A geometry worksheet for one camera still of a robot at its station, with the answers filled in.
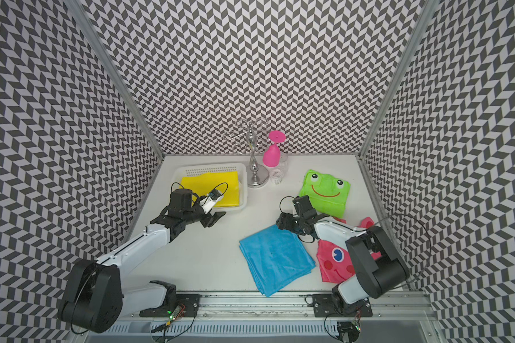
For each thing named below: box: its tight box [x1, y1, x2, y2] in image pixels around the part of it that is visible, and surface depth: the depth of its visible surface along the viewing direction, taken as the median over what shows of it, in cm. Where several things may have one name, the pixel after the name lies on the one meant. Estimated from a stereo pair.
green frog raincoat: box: [298, 169, 351, 219], surface depth 104 cm
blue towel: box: [238, 225, 317, 298], surface depth 84 cm
